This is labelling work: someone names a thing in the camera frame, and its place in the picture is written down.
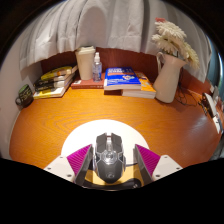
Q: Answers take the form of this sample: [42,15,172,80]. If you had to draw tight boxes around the orange book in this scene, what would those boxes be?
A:
[121,71,157,100]

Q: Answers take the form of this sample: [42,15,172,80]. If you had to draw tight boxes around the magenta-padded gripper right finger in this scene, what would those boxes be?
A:
[133,143,184,186]

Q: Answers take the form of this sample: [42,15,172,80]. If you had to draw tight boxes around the white yellow black mouse pad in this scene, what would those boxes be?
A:
[60,119,150,191]

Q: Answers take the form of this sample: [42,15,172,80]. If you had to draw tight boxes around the clear spray bottle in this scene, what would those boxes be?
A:
[92,52,103,83]

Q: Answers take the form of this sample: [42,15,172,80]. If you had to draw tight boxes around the red-brown book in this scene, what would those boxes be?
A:
[70,78,106,90]

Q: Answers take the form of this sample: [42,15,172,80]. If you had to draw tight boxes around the beige cylindrical container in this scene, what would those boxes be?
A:
[74,45,97,81]

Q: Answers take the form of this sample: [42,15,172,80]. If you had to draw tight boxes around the black cable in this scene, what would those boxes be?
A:
[174,83,204,108]

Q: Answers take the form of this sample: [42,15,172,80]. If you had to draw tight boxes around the white and yellow book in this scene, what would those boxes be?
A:
[32,83,73,100]

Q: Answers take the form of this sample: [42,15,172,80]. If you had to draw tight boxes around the white ceramic jug vase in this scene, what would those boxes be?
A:
[152,51,187,104]

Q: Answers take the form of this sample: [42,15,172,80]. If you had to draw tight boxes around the dark mug green inside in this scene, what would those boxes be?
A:
[15,83,34,108]

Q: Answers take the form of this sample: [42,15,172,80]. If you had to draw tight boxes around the grey black computer mouse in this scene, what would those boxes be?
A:
[92,132,127,184]

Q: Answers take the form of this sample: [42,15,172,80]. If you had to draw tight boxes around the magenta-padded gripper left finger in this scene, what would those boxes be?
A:
[43,143,94,187]

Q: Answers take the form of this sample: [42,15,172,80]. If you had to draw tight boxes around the white pleated curtain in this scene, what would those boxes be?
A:
[19,0,213,83]

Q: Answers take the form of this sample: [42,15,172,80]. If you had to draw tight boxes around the silver laptop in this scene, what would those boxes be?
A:
[202,92,223,134]

